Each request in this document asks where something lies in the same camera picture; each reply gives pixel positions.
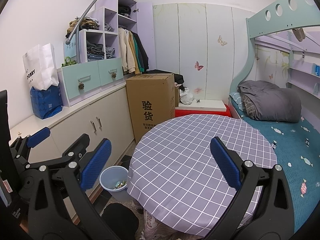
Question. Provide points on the white plastic bag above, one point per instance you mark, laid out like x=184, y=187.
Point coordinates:
x=186, y=97

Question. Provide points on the teal drawer unit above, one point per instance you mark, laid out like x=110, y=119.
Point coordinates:
x=81, y=81

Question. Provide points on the red storage box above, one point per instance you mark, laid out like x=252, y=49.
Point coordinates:
x=183, y=112

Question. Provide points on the teal bed sheet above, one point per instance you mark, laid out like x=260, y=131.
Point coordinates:
x=294, y=146

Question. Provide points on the purple cubby shelf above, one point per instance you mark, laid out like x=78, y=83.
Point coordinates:
x=98, y=37

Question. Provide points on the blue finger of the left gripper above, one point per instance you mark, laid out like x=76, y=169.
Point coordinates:
x=38, y=137

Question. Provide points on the grey folded quilt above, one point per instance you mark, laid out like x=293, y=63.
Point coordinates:
x=265, y=101

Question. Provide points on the white paper bag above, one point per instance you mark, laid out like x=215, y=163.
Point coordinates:
x=40, y=67

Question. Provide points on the light blue trash bin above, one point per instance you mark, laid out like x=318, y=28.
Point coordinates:
x=114, y=180

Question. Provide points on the hanging clothes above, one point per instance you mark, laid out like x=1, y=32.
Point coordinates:
x=134, y=58

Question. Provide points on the large brown cardboard box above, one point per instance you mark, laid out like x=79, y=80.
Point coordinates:
x=151, y=99

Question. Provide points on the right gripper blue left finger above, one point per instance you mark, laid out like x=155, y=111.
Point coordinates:
x=95, y=162

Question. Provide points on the black clothes behind box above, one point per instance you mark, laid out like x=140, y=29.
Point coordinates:
x=178, y=78

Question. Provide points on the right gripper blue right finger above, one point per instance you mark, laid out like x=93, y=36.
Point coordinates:
x=228, y=162

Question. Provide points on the teal bunk bed frame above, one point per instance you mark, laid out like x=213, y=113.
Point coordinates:
x=279, y=16

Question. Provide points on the white board on box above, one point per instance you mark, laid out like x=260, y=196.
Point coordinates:
x=204, y=105

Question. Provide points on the blue shopping bag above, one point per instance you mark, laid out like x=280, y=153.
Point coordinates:
x=46, y=103

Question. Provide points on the white low cabinet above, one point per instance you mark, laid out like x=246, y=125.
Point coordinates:
x=104, y=115

